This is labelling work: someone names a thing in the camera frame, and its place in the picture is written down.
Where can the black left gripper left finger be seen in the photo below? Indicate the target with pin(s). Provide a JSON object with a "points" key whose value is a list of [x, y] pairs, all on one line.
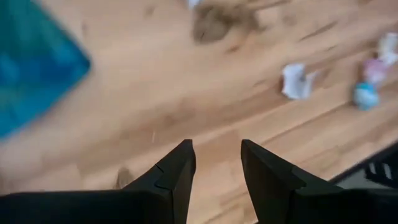
{"points": [[168, 186]]}

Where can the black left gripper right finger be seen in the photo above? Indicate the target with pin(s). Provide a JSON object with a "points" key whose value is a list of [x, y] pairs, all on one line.
{"points": [[267, 180]]}

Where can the white printed paper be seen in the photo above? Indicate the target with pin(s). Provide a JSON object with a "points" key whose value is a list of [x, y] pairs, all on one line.
{"points": [[295, 82]]}

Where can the blue wrapper ball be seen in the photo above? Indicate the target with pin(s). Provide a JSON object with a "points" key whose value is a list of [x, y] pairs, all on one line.
{"points": [[366, 96]]}

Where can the pink wrapper ball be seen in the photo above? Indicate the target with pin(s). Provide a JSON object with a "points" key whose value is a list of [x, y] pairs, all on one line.
{"points": [[374, 70]]}

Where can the large brown paper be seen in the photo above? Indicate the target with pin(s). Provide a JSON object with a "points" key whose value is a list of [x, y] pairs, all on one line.
{"points": [[217, 21]]}

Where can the white tissue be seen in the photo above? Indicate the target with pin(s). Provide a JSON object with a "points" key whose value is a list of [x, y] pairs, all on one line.
{"points": [[388, 46]]}

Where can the blue plastic trash bag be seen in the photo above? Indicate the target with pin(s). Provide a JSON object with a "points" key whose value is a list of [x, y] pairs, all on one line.
{"points": [[31, 68]]}

